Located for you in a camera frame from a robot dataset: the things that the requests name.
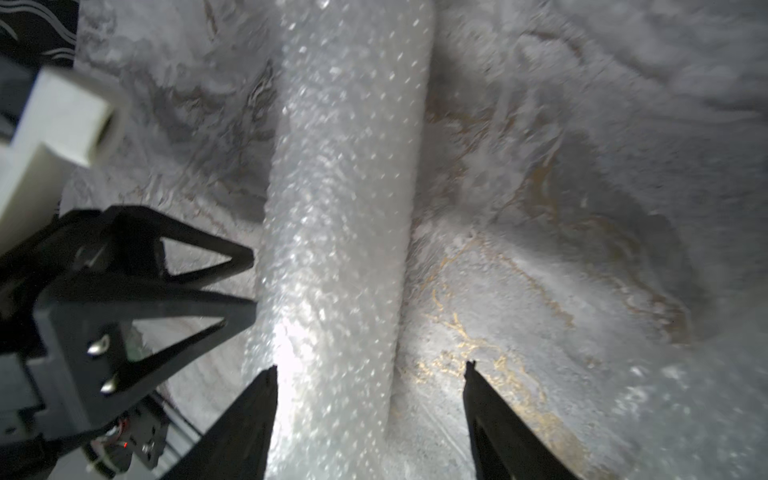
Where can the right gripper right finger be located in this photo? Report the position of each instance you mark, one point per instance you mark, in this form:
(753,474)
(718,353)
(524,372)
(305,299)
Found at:
(502,445)

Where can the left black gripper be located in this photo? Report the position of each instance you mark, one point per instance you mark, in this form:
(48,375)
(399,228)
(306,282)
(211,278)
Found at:
(64,376)

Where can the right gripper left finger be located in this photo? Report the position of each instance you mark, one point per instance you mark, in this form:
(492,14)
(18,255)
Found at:
(237,445)

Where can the clear bubble wrap roll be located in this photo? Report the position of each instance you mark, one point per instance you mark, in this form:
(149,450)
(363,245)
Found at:
(352,84)

